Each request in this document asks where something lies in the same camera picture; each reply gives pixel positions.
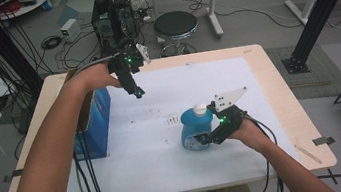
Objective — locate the round white table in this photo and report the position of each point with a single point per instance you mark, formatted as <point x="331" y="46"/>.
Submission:
<point x="28" y="8"/>

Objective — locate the thin wooden stick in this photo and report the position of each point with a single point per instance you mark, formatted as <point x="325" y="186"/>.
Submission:
<point x="308" y="154"/>

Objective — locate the black computer tower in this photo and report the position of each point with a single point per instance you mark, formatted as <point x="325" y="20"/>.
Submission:
<point x="108" y="24"/>

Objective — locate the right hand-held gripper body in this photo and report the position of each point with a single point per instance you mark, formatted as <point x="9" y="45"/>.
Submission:
<point x="229" y="119"/>

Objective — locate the blue cardboard box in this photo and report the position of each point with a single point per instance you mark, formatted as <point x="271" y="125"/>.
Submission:
<point x="98" y="126"/>

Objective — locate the grey floor mat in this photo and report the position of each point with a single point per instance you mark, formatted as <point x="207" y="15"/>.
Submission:
<point x="324" y="77"/>

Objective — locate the person's right hand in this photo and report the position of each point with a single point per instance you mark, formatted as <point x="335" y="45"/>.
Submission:
<point x="251" y="135"/>

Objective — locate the person's left hand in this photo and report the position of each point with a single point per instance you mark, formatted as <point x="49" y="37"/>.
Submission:
<point x="98" y="76"/>

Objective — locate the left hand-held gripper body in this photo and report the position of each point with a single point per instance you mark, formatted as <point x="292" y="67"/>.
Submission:
<point x="128" y="60"/>

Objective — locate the black round stool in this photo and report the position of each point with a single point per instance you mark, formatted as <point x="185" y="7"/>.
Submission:
<point x="175" y="23"/>

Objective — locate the blue bottle with white cap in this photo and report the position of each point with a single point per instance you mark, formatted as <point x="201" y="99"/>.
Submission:
<point x="193" y="126"/>

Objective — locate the white table mat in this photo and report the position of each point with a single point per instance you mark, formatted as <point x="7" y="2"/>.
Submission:
<point x="168" y="163"/>

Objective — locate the small white device box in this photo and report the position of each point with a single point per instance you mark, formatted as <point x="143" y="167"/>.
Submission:
<point x="70" y="29"/>

